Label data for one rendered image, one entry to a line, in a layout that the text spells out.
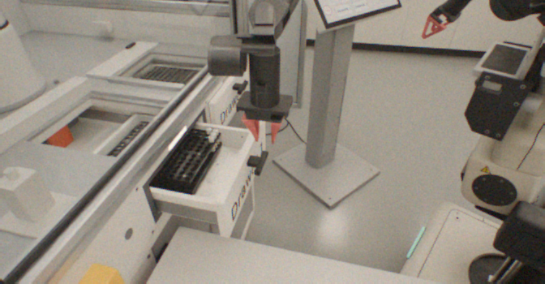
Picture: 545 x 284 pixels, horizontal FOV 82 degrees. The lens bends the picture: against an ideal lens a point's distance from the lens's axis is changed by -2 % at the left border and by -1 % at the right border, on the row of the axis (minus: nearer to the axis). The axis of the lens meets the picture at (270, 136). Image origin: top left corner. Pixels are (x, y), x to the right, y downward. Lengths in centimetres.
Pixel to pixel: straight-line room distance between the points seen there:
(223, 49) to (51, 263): 40
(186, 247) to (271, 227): 100
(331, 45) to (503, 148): 87
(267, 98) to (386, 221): 135
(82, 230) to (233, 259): 31
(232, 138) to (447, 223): 104
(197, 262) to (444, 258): 99
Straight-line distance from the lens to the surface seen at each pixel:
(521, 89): 90
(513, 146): 99
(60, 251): 53
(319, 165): 195
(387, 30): 373
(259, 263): 70
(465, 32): 393
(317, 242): 167
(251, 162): 68
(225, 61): 57
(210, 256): 72
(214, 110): 87
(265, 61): 56
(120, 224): 62
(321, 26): 132
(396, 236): 179
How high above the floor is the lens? 136
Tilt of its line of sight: 37 degrees down
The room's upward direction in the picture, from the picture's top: straight up
